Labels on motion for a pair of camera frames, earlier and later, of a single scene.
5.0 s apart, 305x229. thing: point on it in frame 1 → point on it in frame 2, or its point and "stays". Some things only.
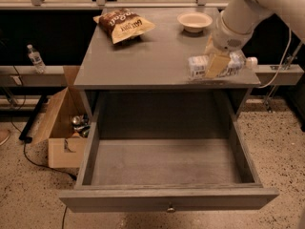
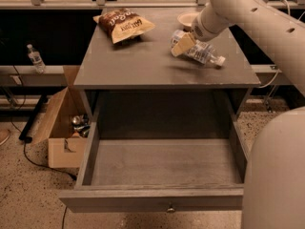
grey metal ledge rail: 27,75 stays
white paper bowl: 194,22 stays
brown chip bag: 122,24 stays
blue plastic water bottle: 198,65 → 202,52
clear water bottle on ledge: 36,59 stays
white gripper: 227,38 → 201,32
